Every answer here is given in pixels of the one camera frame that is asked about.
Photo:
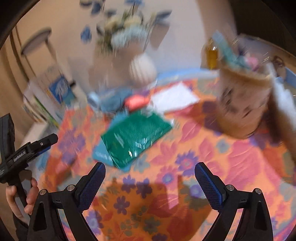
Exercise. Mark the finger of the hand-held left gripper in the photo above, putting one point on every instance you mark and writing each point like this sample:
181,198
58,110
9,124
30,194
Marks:
42,143

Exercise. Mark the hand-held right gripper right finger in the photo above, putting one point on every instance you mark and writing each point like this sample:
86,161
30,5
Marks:
209,185

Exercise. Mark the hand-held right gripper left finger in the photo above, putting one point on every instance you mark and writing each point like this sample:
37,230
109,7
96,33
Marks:
91,185

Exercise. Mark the light blue packet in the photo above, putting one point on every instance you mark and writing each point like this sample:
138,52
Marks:
101,153

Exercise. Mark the green packet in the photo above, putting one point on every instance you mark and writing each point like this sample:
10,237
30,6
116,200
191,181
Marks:
136,136

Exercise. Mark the light blue tape roll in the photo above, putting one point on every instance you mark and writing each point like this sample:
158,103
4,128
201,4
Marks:
94,99

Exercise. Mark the blue cloth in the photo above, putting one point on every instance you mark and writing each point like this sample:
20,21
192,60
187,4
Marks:
115,100

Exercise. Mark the white cloth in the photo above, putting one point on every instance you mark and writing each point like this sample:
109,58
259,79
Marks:
175,97

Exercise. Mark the red orange soft pouch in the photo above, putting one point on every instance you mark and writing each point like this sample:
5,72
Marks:
137,103

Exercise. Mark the person's left forearm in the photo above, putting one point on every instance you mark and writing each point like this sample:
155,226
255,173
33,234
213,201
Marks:
20,228

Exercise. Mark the person's left hand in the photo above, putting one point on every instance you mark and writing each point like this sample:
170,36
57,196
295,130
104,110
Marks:
31,194

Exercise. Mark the row of upright books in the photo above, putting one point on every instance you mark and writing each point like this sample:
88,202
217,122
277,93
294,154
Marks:
39,106

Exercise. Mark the floral orange tablecloth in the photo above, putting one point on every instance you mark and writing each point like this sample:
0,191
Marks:
161,197

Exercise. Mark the bamboo pen holder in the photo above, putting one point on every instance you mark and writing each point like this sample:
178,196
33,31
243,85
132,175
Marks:
242,104

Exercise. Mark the white desk lamp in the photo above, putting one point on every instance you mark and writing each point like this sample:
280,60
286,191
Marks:
37,39

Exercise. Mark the white ribbed vase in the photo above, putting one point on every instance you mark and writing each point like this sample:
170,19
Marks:
142,69

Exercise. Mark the amber glass bottle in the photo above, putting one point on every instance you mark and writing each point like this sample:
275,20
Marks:
212,55

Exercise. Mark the teal carrot-shaped pen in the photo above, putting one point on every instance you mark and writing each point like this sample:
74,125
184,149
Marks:
225,46

